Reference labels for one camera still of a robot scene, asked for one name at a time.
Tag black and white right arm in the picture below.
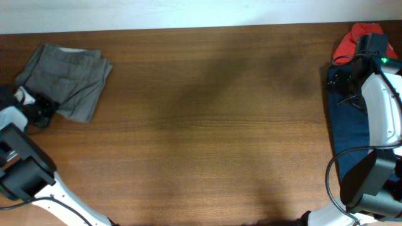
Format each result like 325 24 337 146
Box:
301 54 401 225

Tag grey shorts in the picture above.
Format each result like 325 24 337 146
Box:
15 43 112 122

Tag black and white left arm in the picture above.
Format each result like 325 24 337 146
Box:
1 85 114 226

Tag navy blue garment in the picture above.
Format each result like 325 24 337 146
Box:
326 58 402 183

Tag red garment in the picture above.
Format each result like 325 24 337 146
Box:
332 23 398 65

